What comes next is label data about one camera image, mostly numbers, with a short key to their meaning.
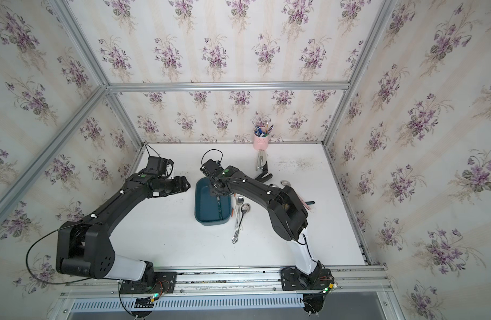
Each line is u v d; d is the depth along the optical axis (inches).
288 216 19.7
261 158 43.6
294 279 28.9
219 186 24.9
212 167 27.5
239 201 37.2
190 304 30.1
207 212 36.0
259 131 43.7
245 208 36.6
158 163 26.8
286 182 40.6
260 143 45.0
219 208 36.4
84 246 16.3
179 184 30.7
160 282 28.4
